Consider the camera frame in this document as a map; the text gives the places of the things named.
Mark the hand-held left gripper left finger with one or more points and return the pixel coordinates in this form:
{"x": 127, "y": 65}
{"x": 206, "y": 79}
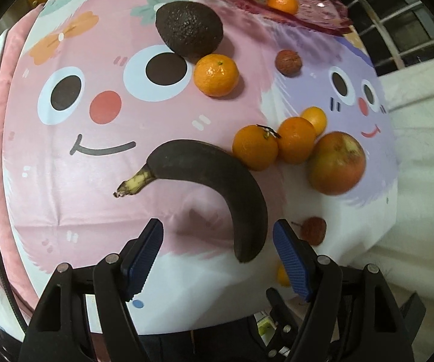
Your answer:
{"x": 145, "y": 258}

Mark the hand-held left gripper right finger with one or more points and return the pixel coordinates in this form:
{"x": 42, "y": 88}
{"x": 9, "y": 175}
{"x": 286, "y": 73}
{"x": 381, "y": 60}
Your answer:
{"x": 292, "y": 262}

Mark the red yellow apple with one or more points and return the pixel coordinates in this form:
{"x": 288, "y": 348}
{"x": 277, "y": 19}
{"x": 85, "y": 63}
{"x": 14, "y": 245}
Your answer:
{"x": 335, "y": 164}

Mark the dark overripe banana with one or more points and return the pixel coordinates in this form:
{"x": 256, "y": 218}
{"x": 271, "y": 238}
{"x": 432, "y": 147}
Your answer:
{"x": 209, "y": 166}

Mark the orange tangerine with black stem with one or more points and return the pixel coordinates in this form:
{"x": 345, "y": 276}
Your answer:
{"x": 254, "y": 150}

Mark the small orange tangerine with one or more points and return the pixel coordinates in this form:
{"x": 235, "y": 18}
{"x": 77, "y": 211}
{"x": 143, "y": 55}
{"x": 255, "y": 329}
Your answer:
{"x": 283, "y": 3}
{"x": 316, "y": 118}

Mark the dark avocado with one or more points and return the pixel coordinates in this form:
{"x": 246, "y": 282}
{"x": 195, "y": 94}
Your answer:
{"x": 188, "y": 26}

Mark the tiny orange kumquat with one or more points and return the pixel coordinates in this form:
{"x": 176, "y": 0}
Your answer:
{"x": 283, "y": 276}

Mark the red brown lychee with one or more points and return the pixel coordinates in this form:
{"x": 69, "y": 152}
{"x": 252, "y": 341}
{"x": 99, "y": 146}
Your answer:
{"x": 287, "y": 62}
{"x": 313, "y": 230}

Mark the cartoon face printed tablecloth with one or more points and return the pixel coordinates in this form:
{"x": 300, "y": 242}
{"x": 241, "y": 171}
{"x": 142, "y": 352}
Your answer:
{"x": 88, "y": 196}

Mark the white sheet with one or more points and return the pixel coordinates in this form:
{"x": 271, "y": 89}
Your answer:
{"x": 424, "y": 158}

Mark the metal railing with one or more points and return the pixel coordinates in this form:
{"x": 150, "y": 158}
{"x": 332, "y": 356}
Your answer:
{"x": 372, "y": 34}

